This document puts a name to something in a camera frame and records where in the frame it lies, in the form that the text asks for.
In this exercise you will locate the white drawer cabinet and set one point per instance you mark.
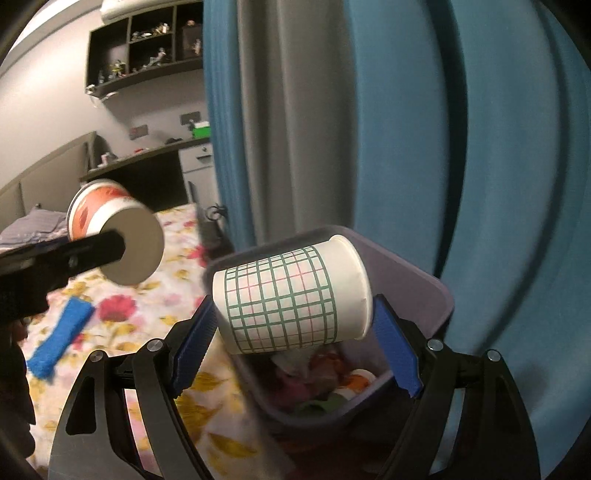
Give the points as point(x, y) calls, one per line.
point(198, 170)

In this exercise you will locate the dark desk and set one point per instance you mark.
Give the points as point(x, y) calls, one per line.
point(138, 180)

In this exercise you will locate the group of small figurines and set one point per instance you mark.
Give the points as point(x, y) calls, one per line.
point(152, 57)

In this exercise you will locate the person's left forearm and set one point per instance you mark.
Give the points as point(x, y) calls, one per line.
point(14, 406)

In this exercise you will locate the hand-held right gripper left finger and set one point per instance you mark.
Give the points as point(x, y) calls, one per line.
point(196, 344)

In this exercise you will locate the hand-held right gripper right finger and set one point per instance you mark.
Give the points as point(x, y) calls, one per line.
point(397, 350)

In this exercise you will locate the grid print paper cup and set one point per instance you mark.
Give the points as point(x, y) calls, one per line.
point(286, 295)

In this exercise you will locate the black metal object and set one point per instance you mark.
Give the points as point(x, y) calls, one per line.
point(213, 230)

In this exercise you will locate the blue cloth strip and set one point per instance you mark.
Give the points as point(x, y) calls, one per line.
point(60, 339)

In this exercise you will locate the grey wall socket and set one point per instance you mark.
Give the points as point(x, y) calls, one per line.
point(139, 132)
point(189, 118)

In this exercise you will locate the grey striped pillow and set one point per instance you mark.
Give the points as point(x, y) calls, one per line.
point(27, 228)

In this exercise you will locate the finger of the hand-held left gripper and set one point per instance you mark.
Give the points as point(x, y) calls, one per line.
point(92, 251)

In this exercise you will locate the purple plastic bin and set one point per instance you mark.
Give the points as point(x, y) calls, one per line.
point(415, 295)

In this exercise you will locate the dark wall shelf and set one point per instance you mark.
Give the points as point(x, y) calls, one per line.
point(111, 46)

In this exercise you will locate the green box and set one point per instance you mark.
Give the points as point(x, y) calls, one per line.
point(202, 130)

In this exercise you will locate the floral blanket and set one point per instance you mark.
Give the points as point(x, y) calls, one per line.
point(138, 415)

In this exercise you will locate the blue and grey curtain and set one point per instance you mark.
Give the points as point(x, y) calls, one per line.
point(461, 138)

